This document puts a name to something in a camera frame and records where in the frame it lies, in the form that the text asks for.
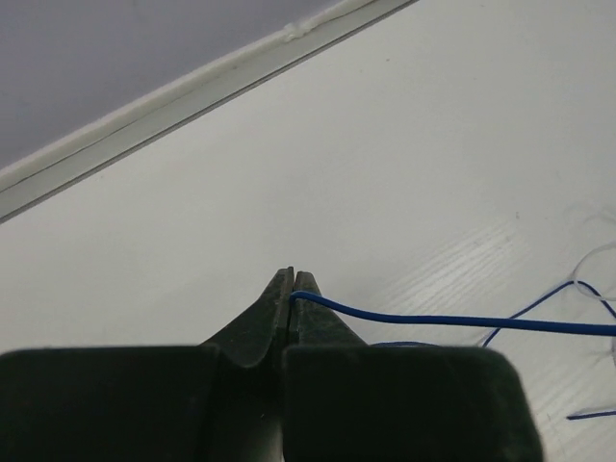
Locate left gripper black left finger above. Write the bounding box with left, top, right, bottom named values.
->
left=1, top=269, right=295, bottom=461

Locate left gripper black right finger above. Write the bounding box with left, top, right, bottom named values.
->
left=282, top=300, right=544, bottom=461

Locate thin wire bundle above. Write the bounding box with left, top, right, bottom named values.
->
left=562, top=206, right=616, bottom=367

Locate aluminium table edge frame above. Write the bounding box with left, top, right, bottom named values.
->
left=1, top=1, right=409, bottom=221

